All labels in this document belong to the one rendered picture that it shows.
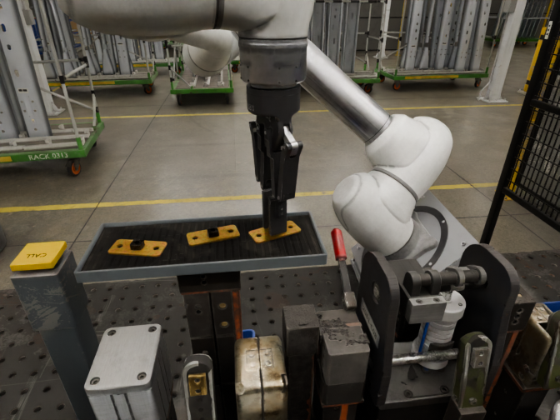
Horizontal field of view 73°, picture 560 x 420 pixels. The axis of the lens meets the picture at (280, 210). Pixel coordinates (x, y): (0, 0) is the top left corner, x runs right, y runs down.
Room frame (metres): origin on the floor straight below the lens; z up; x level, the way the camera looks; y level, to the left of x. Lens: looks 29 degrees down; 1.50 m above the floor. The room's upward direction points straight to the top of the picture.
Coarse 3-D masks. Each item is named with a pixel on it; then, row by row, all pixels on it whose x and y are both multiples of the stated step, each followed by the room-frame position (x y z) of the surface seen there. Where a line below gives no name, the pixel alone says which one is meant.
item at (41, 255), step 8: (24, 248) 0.49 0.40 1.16; (32, 248) 0.49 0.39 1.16; (40, 248) 0.49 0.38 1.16; (48, 248) 0.49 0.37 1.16; (56, 248) 0.49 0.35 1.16; (64, 248) 0.50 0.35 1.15; (24, 256) 0.47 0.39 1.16; (32, 256) 0.47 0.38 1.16; (40, 256) 0.47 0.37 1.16; (48, 256) 0.47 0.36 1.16; (56, 256) 0.47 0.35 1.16; (16, 264) 0.45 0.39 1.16; (24, 264) 0.45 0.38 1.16; (32, 264) 0.45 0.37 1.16; (40, 264) 0.45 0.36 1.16; (48, 264) 0.45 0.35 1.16
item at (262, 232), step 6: (288, 222) 0.56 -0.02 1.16; (258, 228) 0.54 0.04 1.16; (264, 228) 0.54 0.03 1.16; (288, 228) 0.54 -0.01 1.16; (294, 228) 0.54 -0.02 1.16; (300, 228) 0.54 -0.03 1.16; (252, 234) 0.53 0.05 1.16; (258, 234) 0.53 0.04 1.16; (264, 234) 0.53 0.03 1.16; (282, 234) 0.53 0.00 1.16; (288, 234) 0.53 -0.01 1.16; (258, 240) 0.51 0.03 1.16; (264, 240) 0.51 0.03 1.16; (270, 240) 0.51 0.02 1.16
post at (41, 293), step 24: (72, 264) 0.50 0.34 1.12; (24, 288) 0.44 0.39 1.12; (48, 288) 0.45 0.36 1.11; (72, 288) 0.48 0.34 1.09; (48, 312) 0.44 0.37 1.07; (72, 312) 0.45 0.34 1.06; (48, 336) 0.45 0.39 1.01; (72, 336) 0.45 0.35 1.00; (96, 336) 0.51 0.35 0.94; (72, 360) 0.45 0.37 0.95; (72, 384) 0.45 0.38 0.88
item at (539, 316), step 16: (544, 304) 0.46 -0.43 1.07; (528, 320) 0.43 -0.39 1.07; (544, 320) 0.43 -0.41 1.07; (528, 336) 0.42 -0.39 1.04; (544, 336) 0.40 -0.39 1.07; (512, 352) 0.43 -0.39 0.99; (528, 352) 0.41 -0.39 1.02; (544, 352) 0.39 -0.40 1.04; (512, 368) 0.42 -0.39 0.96; (528, 368) 0.39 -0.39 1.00; (496, 384) 0.44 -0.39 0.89; (512, 384) 0.41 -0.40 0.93; (528, 384) 0.39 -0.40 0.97; (496, 400) 0.43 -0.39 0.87; (512, 400) 0.40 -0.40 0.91; (528, 400) 0.39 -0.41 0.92; (496, 416) 0.42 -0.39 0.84; (512, 416) 0.39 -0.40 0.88; (528, 416) 0.39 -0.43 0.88
